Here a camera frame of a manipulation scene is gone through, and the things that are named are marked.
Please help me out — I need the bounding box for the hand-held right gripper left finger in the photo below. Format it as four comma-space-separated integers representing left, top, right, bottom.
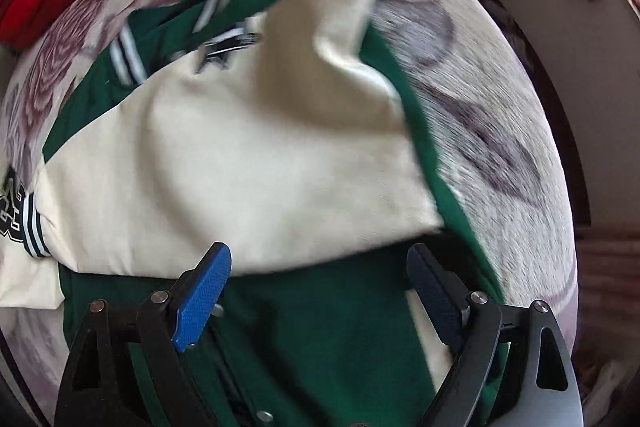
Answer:
54, 242, 233, 427

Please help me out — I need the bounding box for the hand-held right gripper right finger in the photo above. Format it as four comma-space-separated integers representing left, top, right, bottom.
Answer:
406, 243, 584, 427

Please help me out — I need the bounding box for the green and cream varsity jacket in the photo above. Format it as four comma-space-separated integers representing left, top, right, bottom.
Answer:
0, 0, 506, 427

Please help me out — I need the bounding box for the floral printed blanket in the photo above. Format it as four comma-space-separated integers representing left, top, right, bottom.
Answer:
0, 0, 581, 427

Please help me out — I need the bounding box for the white headboard panel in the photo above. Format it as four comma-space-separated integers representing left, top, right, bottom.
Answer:
487, 0, 640, 228

